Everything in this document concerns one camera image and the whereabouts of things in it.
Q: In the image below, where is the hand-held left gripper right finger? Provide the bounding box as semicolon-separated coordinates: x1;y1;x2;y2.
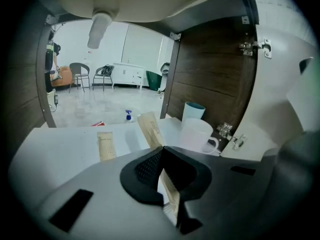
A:
162;145;213;235

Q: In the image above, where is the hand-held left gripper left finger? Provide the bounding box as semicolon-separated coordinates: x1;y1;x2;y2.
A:
119;145;165;207

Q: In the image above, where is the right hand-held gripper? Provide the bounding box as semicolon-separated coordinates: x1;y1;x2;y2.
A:
284;56;320;134

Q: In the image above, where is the vanity cabinet door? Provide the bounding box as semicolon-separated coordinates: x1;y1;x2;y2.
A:
254;21;320;160

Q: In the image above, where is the white paper cup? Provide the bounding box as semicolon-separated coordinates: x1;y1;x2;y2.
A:
178;118;220;155

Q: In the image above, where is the beige sachet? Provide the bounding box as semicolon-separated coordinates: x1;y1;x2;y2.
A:
96;131;117;162

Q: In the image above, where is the small blue bottle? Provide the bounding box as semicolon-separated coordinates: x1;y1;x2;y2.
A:
124;109;135;123

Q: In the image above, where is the light blue cup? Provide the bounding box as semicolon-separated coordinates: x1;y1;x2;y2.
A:
181;101;207;128

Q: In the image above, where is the sink drain pipe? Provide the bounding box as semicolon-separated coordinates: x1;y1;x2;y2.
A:
86;8;113;49

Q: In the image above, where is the white sink basin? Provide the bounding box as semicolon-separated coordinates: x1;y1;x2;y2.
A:
37;0;226;24

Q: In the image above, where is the metal cabinet hinge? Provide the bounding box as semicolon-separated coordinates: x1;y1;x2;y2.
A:
216;122;248;152
238;38;273;59

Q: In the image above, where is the dark green bathtub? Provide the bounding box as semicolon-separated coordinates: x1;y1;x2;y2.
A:
146;70;163;92

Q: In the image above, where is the white vanity cabinet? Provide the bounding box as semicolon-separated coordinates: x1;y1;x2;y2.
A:
112;62;146;89

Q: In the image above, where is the dark metal chair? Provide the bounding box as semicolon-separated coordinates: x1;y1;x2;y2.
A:
92;65;115;92
68;62;91;93

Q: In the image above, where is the black bag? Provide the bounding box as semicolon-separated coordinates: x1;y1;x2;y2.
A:
101;64;115;76

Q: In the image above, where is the orange sofa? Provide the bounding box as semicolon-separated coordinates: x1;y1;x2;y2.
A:
51;67;76;89

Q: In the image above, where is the grey roller blind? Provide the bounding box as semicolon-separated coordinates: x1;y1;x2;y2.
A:
121;24;173;72

